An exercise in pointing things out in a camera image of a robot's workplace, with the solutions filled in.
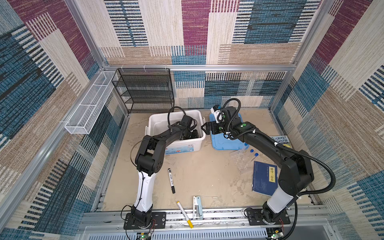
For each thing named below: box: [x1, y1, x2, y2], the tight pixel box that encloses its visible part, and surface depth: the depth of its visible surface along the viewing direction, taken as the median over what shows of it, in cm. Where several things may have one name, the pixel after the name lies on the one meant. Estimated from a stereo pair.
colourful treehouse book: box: [270, 135, 293, 149], surface depth 101 cm
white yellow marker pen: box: [176, 201, 194, 229], surface depth 74 cm
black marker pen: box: [167, 168, 176, 194], surface depth 87 cm
